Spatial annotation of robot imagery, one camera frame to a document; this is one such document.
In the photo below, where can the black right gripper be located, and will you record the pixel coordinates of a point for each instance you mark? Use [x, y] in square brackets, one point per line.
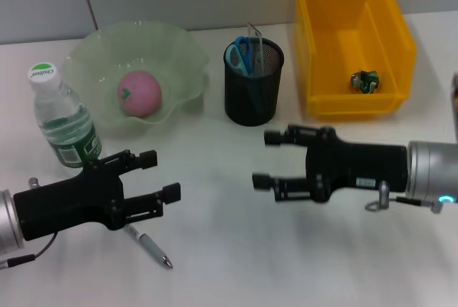
[358, 164]

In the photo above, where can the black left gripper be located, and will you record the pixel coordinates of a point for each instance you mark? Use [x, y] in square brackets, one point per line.
[71, 199]

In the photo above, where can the grey silver pen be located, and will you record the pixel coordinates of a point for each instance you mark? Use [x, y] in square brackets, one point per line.
[154, 249]

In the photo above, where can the pink toy peach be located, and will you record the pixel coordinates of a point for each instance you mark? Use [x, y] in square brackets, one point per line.
[141, 96]

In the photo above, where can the clear water bottle green label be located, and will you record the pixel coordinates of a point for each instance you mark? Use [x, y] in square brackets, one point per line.
[68, 135]

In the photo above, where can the blue scissors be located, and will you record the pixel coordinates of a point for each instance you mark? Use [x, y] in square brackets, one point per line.
[243, 53]

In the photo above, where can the transparent plastic ruler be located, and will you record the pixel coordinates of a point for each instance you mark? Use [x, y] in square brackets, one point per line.
[257, 49]

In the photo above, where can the green plastic wrapper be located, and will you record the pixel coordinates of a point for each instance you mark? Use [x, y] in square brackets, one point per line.
[365, 81]

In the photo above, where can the black mesh pen holder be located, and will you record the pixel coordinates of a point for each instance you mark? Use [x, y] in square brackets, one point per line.
[250, 106]

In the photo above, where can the translucent green wavy fruit plate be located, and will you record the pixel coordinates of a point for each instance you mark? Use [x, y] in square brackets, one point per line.
[171, 56]

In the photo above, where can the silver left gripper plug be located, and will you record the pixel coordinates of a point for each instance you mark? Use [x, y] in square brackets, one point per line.
[34, 182]

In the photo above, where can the yellow plastic bin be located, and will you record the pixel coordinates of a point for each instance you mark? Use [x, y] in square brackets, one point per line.
[332, 35]

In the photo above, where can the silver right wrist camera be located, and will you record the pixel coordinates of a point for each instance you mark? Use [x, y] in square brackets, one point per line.
[455, 106]

